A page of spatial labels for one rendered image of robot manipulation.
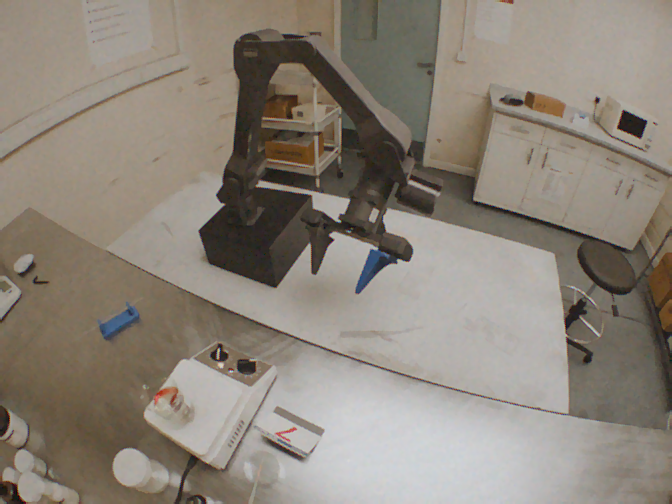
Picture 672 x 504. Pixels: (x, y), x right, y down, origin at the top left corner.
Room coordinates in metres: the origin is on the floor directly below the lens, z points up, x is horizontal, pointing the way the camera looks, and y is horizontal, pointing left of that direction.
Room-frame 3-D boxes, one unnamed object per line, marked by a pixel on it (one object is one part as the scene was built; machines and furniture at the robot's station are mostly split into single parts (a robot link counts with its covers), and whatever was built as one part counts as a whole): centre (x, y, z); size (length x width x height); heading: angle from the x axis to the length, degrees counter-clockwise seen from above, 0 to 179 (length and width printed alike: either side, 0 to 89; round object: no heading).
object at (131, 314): (0.33, 0.48, 0.92); 0.10 x 0.03 x 0.04; 134
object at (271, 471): (0.08, 0.11, 0.91); 0.06 x 0.06 x 0.02
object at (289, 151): (2.53, 0.34, 0.59); 0.65 x 0.48 x 0.93; 67
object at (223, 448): (0.17, 0.20, 0.94); 0.22 x 0.13 x 0.08; 159
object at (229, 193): (0.57, 0.20, 1.10); 0.09 x 0.07 x 0.06; 160
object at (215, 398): (0.15, 0.21, 0.98); 0.12 x 0.12 x 0.01; 69
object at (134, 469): (0.03, 0.29, 0.94); 0.06 x 0.06 x 0.08
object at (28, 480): (-0.07, 0.50, 0.93); 0.06 x 0.06 x 0.07
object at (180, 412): (0.13, 0.22, 1.02); 0.06 x 0.05 x 0.08; 141
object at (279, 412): (0.14, 0.07, 0.92); 0.09 x 0.06 x 0.04; 64
